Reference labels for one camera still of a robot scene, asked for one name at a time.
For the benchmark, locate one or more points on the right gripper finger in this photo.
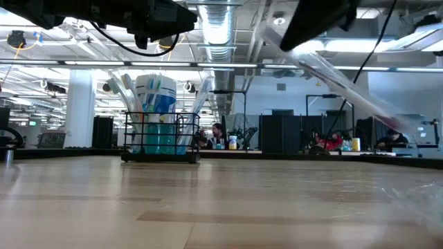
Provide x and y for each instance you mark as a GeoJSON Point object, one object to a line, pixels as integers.
{"type": "Point", "coordinates": [318, 20]}

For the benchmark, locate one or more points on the packaged toothbrushes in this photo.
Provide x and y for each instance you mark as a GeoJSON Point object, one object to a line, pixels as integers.
{"type": "Point", "coordinates": [113, 86]}

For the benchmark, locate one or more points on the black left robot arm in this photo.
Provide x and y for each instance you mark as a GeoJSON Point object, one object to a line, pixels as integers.
{"type": "Point", "coordinates": [69, 10]}

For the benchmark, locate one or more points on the long overhead light bar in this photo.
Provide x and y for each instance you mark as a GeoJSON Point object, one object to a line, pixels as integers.
{"type": "Point", "coordinates": [104, 63]}

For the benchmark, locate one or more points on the white blue wipes canister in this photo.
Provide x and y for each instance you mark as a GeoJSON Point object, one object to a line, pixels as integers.
{"type": "Point", "coordinates": [166, 100]}

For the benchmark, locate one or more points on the black partition panel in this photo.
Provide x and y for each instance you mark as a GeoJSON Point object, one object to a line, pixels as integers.
{"type": "Point", "coordinates": [280, 135]}

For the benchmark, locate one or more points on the white pillar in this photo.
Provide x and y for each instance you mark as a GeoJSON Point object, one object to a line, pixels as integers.
{"type": "Point", "coordinates": [79, 110]}

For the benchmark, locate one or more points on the black cabinet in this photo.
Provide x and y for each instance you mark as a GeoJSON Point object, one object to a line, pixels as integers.
{"type": "Point", "coordinates": [102, 133]}

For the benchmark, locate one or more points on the grey background monitor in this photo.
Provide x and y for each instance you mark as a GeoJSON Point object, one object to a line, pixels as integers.
{"type": "Point", "coordinates": [420, 119]}

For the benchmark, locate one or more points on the small canister yellow label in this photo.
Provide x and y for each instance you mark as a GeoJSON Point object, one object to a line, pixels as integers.
{"type": "Point", "coordinates": [233, 143]}

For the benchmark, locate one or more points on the black ceiling device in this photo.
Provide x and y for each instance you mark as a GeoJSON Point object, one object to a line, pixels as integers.
{"type": "Point", "coordinates": [16, 38]}

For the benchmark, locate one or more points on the silver metal cylinder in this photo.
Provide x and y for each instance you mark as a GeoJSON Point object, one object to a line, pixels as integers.
{"type": "Point", "coordinates": [9, 155]}

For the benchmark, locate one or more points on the silver ribbed air duct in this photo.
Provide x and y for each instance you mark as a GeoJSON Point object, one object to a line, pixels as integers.
{"type": "Point", "coordinates": [218, 34]}

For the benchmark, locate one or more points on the black background rig frame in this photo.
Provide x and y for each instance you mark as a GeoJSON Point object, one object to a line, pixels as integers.
{"type": "Point", "coordinates": [228, 92]}
{"type": "Point", "coordinates": [328, 95]}

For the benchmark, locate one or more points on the black aluminium table frame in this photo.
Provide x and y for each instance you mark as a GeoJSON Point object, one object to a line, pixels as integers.
{"type": "Point", "coordinates": [69, 153]}

